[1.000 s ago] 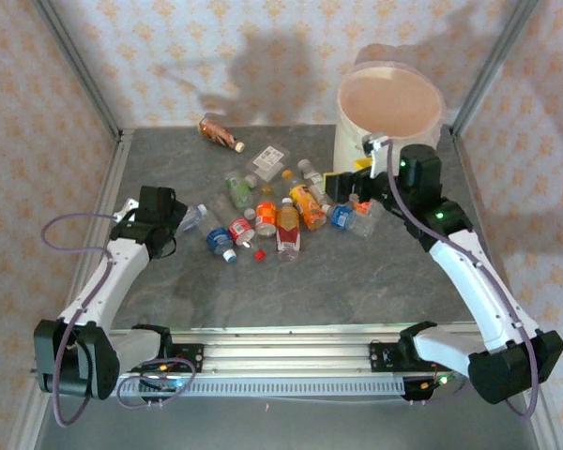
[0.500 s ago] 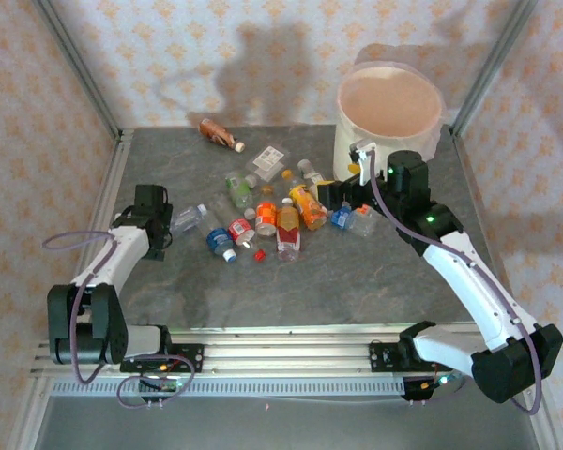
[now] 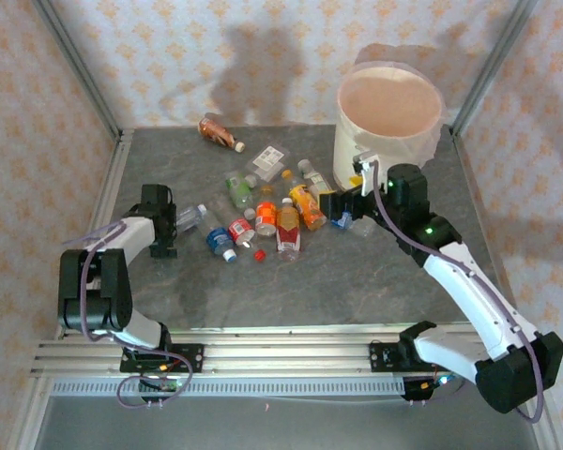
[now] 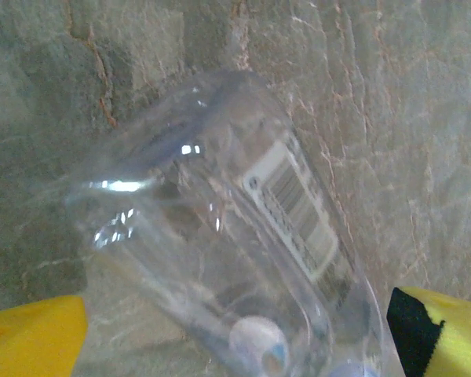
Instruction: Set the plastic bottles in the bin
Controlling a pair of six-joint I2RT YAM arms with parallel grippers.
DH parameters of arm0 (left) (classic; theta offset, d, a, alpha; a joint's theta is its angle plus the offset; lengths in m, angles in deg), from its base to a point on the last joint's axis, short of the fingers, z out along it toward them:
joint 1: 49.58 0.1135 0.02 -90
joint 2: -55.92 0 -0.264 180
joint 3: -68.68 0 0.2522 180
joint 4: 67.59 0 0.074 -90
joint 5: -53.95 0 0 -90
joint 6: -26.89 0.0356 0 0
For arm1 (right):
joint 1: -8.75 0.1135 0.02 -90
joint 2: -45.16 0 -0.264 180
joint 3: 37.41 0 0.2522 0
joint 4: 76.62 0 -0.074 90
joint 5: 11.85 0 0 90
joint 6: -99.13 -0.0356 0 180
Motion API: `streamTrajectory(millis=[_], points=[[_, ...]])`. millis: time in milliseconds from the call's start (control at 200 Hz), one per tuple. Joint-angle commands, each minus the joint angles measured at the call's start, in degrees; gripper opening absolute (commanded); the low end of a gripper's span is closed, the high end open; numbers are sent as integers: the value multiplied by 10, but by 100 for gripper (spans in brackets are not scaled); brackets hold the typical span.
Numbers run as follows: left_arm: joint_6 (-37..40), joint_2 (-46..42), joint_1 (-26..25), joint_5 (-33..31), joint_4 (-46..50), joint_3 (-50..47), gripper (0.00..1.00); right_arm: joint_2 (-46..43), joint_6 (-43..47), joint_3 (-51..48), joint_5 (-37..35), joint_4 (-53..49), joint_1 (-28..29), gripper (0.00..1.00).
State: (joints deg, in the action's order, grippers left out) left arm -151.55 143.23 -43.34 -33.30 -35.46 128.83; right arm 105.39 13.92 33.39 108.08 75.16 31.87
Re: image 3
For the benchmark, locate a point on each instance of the small blue label bottle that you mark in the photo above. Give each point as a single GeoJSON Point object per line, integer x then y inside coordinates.
{"type": "Point", "coordinates": [342, 221]}

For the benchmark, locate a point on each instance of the blue label water bottle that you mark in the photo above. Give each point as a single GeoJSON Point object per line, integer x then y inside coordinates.
{"type": "Point", "coordinates": [218, 236]}

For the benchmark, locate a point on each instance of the red yellow label tea bottle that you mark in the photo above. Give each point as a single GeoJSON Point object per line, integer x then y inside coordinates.
{"type": "Point", "coordinates": [288, 232]}

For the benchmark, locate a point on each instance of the red cola label bottle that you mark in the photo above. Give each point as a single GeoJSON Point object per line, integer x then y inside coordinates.
{"type": "Point", "coordinates": [240, 229]}

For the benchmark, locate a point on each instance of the clear bottle green label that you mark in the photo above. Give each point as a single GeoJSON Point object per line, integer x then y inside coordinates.
{"type": "Point", "coordinates": [238, 192]}

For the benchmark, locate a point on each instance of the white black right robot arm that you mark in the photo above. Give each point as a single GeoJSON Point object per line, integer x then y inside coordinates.
{"type": "Point", "coordinates": [474, 290]}

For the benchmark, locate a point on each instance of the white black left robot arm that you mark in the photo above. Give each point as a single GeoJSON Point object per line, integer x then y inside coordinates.
{"type": "Point", "coordinates": [131, 234]}

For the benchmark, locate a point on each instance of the white round bin with liner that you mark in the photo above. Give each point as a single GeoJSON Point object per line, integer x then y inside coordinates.
{"type": "Point", "coordinates": [384, 103]}

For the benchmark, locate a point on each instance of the yellow label bottle yellow cap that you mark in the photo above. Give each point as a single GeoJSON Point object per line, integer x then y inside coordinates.
{"type": "Point", "coordinates": [306, 204]}

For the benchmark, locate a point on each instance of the clear bottle grey cap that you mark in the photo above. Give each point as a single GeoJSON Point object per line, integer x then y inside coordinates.
{"type": "Point", "coordinates": [315, 178]}

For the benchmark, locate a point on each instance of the orange label bottle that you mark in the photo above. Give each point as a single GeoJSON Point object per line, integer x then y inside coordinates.
{"type": "Point", "coordinates": [265, 216]}

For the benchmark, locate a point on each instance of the flat clear bottle white label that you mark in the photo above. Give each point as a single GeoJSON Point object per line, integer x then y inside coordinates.
{"type": "Point", "coordinates": [268, 158]}

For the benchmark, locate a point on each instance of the red bottle cap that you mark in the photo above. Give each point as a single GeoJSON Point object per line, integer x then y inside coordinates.
{"type": "Point", "coordinates": [260, 256]}

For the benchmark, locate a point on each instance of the brown coffee bottle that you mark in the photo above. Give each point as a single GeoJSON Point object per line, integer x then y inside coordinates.
{"type": "Point", "coordinates": [216, 131]}

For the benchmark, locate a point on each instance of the aluminium table edge rail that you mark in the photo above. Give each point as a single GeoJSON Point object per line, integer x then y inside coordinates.
{"type": "Point", "coordinates": [110, 187]}
{"type": "Point", "coordinates": [479, 199]}

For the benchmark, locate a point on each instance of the aluminium frame post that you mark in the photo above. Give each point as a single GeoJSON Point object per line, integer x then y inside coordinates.
{"type": "Point", "coordinates": [492, 61]}
{"type": "Point", "coordinates": [84, 79]}

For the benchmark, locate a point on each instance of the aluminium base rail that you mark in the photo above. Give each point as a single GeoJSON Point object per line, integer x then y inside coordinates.
{"type": "Point", "coordinates": [286, 356]}

